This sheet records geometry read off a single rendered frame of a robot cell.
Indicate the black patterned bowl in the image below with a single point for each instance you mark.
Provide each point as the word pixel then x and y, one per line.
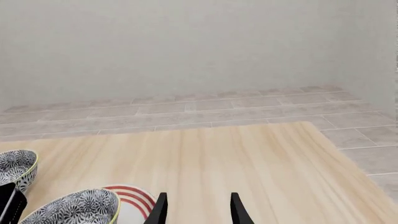
pixel 77 206
pixel 17 163

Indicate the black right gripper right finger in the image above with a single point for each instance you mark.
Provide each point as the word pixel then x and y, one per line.
pixel 238 211

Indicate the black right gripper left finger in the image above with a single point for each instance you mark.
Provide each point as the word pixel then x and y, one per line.
pixel 158 211

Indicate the white plate with red rings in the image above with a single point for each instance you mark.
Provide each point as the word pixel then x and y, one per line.
pixel 133 203

